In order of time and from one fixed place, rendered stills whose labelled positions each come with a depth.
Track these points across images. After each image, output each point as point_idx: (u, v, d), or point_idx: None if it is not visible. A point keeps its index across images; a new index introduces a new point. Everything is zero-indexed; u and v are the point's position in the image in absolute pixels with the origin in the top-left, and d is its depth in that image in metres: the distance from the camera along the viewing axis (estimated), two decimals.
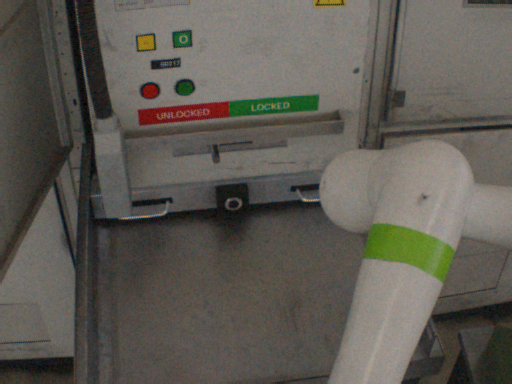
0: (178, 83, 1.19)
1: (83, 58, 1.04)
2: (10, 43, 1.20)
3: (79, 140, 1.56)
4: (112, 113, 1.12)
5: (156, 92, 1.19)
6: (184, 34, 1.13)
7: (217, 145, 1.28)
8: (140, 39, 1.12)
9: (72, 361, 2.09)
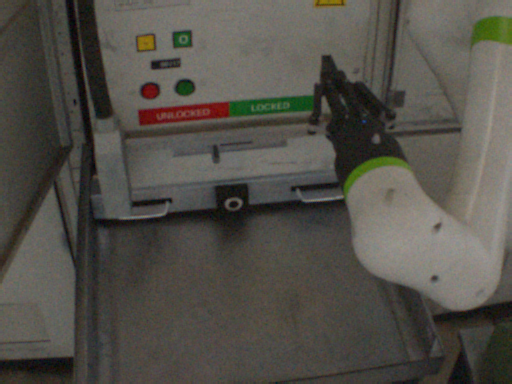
0: (178, 83, 1.19)
1: (83, 58, 1.04)
2: (10, 43, 1.20)
3: (79, 140, 1.56)
4: (112, 113, 1.12)
5: (156, 92, 1.19)
6: (184, 34, 1.13)
7: (217, 145, 1.28)
8: (140, 39, 1.12)
9: (72, 361, 2.09)
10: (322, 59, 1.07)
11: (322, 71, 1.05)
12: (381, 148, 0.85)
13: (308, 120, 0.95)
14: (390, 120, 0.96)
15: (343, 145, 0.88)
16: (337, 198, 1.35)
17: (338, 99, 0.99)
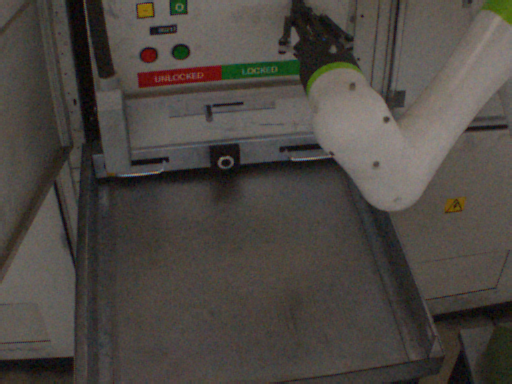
0: (174, 48, 1.28)
1: (88, 22, 1.13)
2: (10, 43, 1.20)
3: (79, 140, 1.56)
4: (114, 73, 1.21)
5: (155, 56, 1.28)
6: (180, 2, 1.22)
7: (211, 106, 1.37)
8: (140, 7, 1.21)
9: (72, 361, 2.09)
10: None
11: (292, 7, 1.22)
12: (337, 56, 1.02)
13: (278, 41, 1.12)
14: (348, 42, 1.13)
15: (306, 56, 1.05)
16: (323, 157, 1.44)
17: (304, 26, 1.15)
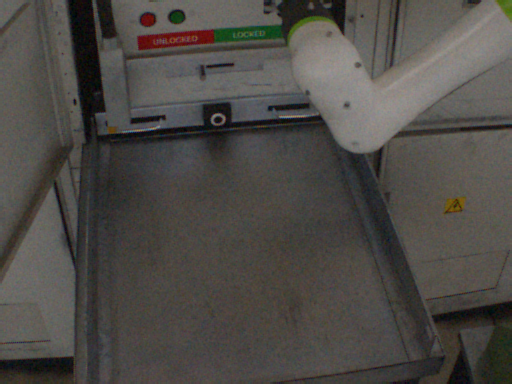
0: (171, 13, 1.39)
1: None
2: (10, 43, 1.20)
3: (79, 140, 1.56)
4: (116, 34, 1.32)
5: (153, 20, 1.39)
6: None
7: (204, 67, 1.48)
8: None
9: (72, 361, 2.09)
10: None
11: None
12: (314, 11, 1.13)
13: (263, 2, 1.23)
14: (327, 3, 1.24)
15: (287, 13, 1.16)
16: (308, 115, 1.55)
17: None
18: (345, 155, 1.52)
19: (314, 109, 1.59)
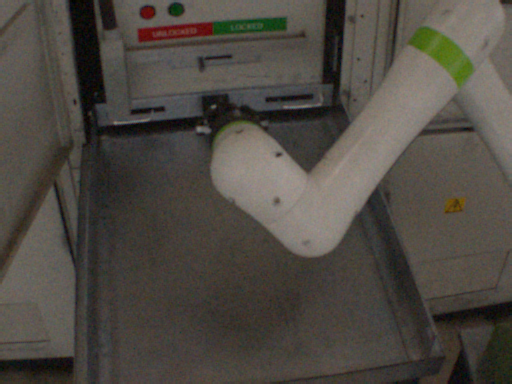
0: (170, 6, 1.42)
1: None
2: (10, 43, 1.20)
3: (79, 140, 1.56)
4: (116, 26, 1.34)
5: (153, 13, 1.41)
6: None
7: (203, 59, 1.51)
8: None
9: (72, 361, 2.09)
10: (219, 98, 1.37)
11: None
12: (240, 118, 1.10)
13: (195, 123, 1.22)
14: (263, 121, 1.23)
15: (214, 124, 1.14)
16: (312, 106, 1.58)
17: (223, 113, 1.26)
18: None
19: (318, 100, 1.62)
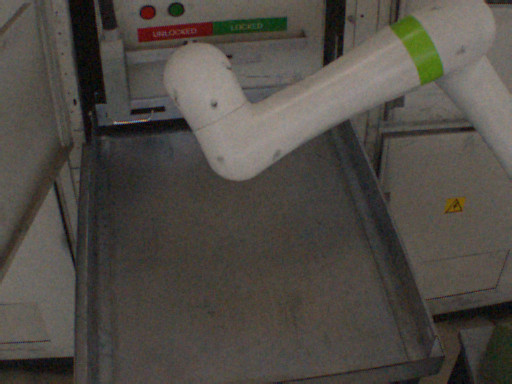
0: (170, 6, 1.42)
1: None
2: (10, 43, 1.20)
3: (79, 140, 1.56)
4: (116, 26, 1.34)
5: (153, 13, 1.41)
6: None
7: None
8: None
9: (72, 361, 2.09)
10: None
11: None
12: None
13: (195, 39, 1.31)
14: None
15: None
16: None
17: None
18: (345, 155, 1.52)
19: None
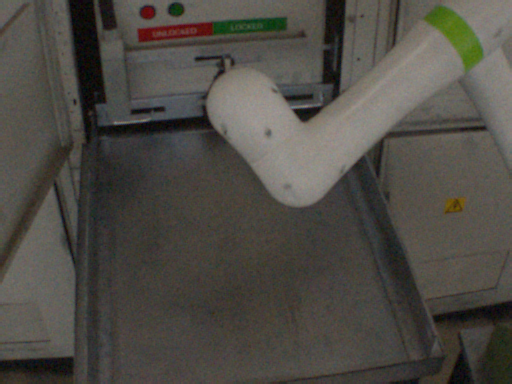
0: (170, 6, 1.42)
1: None
2: (10, 43, 1.20)
3: (79, 140, 1.56)
4: (116, 26, 1.34)
5: (153, 13, 1.41)
6: None
7: (230, 57, 1.51)
8: None
9: (72, 361, 2.09)
10: None
11: None
12: None
13: (232, 58, 1.24)
14: None
15: None
16: (312, 106, 1.58)
17: None
18: None
19: (318, 100, 1.62)
